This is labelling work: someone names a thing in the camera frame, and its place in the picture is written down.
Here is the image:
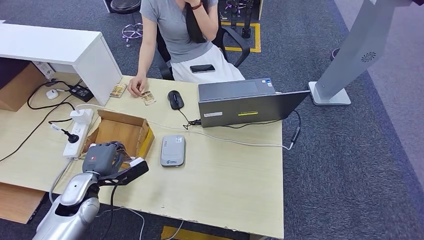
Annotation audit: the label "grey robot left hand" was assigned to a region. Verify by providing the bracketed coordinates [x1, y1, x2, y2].
[82, 141, 127, 177]

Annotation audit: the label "person's right hand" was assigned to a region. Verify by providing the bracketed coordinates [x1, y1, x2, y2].
[127, 75, 148, 98]

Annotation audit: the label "black computer mouse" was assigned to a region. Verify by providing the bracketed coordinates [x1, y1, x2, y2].
[167, 90, 185, 111]

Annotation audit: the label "person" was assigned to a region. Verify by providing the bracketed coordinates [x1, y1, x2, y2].
[127, 0, 246, 99]

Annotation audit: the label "grey card reader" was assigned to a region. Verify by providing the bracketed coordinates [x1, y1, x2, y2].
[159, 134, 186, 168]

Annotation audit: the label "white power strip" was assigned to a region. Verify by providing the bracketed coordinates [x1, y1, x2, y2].
[62, 121, 90, 160]

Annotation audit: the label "black power plug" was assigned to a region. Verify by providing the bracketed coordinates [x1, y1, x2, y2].
[61, 129, 80, 145]

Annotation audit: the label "open cardboard box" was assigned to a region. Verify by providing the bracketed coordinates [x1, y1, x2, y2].
[81, 109, 156, 161]

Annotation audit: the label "white charger adapter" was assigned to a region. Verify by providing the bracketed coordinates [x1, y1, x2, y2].
[69, 108, 95, 126]

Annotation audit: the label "black power brick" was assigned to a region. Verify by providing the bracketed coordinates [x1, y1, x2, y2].
[67, 84, 95, 103]

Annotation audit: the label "black stand legs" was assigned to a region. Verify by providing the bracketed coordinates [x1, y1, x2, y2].
[225, 0, 256, 39]

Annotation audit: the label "black stool chrome base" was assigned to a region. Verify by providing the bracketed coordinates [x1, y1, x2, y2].
[110, 0, 144, 47]

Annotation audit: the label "dark smartphone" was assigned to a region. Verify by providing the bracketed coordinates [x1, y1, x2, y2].
[189, 64, 217, 74]

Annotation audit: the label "black office chair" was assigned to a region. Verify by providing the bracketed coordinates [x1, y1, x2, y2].
[155, 24, 251, 81]

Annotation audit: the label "yellow floor tape square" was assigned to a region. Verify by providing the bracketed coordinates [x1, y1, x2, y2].
[220, 22, 262, 54]

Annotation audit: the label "wooden cabinet panel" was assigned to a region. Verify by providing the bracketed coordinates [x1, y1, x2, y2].
[0, 183, 46, 225]

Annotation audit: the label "white labelled small box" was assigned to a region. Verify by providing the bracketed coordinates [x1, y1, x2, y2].
[32, 61, 57, 81]

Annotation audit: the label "white desk shelf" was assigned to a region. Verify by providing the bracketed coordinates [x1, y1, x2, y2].
[0, 23, 124, 107]

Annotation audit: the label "large brown cardboard box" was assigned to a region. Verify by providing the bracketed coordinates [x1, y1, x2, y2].
[0, 62, 47, 113]

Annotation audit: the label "grey laptop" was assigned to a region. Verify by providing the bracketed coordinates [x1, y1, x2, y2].
[198, 78, 311, 129]

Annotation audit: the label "grey kiosk stand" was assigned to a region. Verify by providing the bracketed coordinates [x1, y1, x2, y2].
[308, 0, 424, 107]

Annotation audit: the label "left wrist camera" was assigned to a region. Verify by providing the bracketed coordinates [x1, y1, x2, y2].
[98, 157, 150, 187]

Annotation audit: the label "white power strip cable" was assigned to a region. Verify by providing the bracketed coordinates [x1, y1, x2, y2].
[48, 159, 147, 240]

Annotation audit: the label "black mouse cable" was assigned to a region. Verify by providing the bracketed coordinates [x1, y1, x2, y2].
[178, 109, 202, 131]

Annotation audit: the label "black power cable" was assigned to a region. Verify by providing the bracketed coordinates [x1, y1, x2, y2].
[0, 79, 84, 164]

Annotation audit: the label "thin white cable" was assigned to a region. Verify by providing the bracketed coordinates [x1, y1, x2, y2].
[165, 221, 185, 240]

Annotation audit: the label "black laptop cable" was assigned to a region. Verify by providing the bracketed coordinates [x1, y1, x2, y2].
[221, 110, 302, 145]

